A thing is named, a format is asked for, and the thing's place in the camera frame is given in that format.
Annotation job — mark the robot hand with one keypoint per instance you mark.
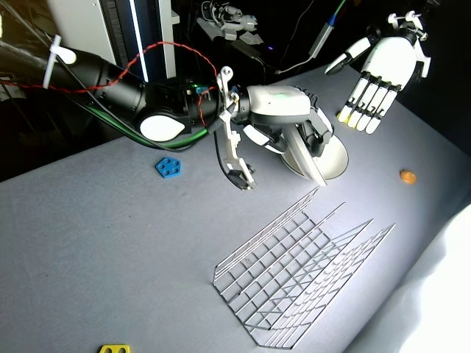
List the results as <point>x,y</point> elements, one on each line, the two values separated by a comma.
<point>279,103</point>
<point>390,62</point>

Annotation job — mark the black power brick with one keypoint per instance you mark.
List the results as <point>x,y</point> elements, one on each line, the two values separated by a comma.
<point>250,51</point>

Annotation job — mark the grey adapter with blue plug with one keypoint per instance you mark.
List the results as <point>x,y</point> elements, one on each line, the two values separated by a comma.
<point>320,40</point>

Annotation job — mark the white spare robot part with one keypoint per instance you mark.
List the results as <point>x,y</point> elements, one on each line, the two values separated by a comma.
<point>235,22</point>

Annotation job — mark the brown toy croissant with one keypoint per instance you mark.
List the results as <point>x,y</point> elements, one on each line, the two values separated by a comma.
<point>407,177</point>

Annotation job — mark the blue pentagon block with holes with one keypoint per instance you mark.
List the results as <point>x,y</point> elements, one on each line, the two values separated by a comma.
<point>160,167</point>

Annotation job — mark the white column with blue strip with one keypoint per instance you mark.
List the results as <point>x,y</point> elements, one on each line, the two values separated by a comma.
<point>84,22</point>

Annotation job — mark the grey table cloth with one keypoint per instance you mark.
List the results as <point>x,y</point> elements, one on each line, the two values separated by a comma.
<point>92,239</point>

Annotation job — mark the yellow block with holes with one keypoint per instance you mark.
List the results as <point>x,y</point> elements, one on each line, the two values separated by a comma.
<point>110,349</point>

